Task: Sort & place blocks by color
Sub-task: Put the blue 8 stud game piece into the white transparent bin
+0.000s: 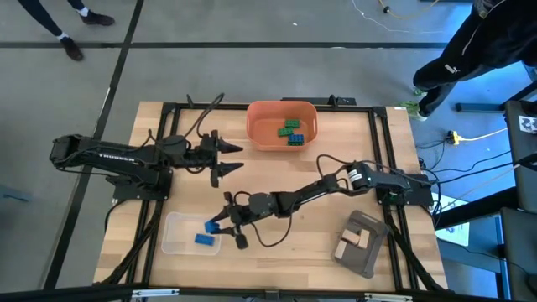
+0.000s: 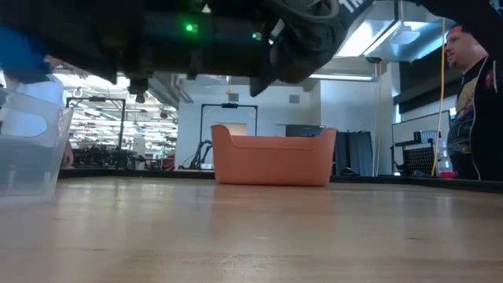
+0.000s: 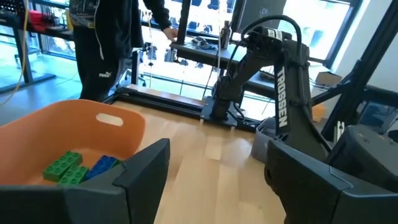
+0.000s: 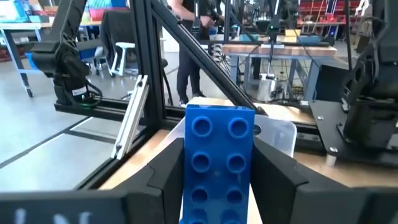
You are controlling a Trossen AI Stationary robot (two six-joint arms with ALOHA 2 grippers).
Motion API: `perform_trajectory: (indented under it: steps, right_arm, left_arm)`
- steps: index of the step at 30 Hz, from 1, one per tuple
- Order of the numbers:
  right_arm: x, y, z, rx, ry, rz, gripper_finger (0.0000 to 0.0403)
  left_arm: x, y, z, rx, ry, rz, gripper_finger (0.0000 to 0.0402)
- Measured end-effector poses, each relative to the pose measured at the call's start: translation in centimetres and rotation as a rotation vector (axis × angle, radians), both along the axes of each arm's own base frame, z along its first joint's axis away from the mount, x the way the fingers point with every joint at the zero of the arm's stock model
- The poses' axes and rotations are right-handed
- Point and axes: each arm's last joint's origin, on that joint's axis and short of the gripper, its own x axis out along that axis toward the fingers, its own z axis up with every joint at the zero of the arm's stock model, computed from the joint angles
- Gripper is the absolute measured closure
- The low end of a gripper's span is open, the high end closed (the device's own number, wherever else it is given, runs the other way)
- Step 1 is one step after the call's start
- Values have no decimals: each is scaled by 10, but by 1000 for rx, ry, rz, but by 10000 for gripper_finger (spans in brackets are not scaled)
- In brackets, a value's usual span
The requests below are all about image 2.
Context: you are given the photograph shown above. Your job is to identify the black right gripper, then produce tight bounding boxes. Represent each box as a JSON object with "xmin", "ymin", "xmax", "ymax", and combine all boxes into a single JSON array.
[{"xmin": 0, "ymin": 0, "xmax": 215, "ymax": 95}]

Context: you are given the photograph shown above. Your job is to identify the person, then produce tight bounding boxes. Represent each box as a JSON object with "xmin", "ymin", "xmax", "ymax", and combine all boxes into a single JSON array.
[
  {"xmin": 0, "ymin": 54, "xmax": 92, "ymax": 169},
  {"xmin": 443, "ymin": 24, "xmax": 503, "ymax": 182}
]

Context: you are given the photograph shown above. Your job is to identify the cluttered lab workbench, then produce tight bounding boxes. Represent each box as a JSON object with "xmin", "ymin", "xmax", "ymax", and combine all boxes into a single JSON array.
[{"xmin": 72, "ymin": 143, "xmax": 178, "ymax": 169}]

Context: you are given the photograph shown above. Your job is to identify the clear plastic bin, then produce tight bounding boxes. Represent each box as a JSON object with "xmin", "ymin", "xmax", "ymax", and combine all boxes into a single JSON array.
[{"xmin": 0, "ymin": 86, "xmax": 75, "ymax": 204}]

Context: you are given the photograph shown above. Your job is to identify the beige door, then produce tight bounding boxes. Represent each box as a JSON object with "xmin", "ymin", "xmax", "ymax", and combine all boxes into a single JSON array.
[{"xmin": 224, "ymin": 122, "xmax": 248, "ymax": 137}]

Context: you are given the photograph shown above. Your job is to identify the orange plastic bin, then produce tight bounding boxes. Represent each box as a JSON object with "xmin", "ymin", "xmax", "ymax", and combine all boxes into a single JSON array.
[{"xmin": 211, "ymin": 123, "xmax": 338, "ymax": 187}]

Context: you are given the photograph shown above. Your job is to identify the long ceiling light bar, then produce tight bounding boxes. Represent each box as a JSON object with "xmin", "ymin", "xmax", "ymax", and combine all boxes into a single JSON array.
[{"xmin": 308, "ymin": 72, "xmax": 374, "ymax": 83}]

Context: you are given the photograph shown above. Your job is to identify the dark grey curtain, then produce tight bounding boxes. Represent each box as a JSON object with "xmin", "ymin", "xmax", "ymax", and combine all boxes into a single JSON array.
[{"xmin": 336, "ymin": 130, "xmax": 374, "ymax": 177}]

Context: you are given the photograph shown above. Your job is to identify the white panel board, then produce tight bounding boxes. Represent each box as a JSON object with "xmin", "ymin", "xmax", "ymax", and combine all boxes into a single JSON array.
[{"xmin": 391, "ymin": 109, "xmax": 453, "ymax": 177}]

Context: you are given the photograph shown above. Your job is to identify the black pegboard cart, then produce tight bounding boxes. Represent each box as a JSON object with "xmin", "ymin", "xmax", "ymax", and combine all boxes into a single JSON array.
[{"xmin": 391, "ymin": 130, "xmax": 438, "ymax": 177}]

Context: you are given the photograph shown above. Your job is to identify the silver spiral ceiling duct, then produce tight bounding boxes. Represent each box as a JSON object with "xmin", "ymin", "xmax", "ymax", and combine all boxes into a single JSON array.
[{"xmin": 147, "ymin": 74, "xmax": 182, "ymax": 109}]

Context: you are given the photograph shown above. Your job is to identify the black gantry frame with camera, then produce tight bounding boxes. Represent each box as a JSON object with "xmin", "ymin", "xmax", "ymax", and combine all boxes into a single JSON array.
[{"xmin": 199, "ymin": 102, "xmax": 259, "ymax": 171}]

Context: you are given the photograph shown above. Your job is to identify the silver rectangular ceiling duct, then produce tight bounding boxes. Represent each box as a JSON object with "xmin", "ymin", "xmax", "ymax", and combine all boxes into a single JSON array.
[{"xmin": 333, "ymin": 0, "xmax": 447, "ymax": 64}]

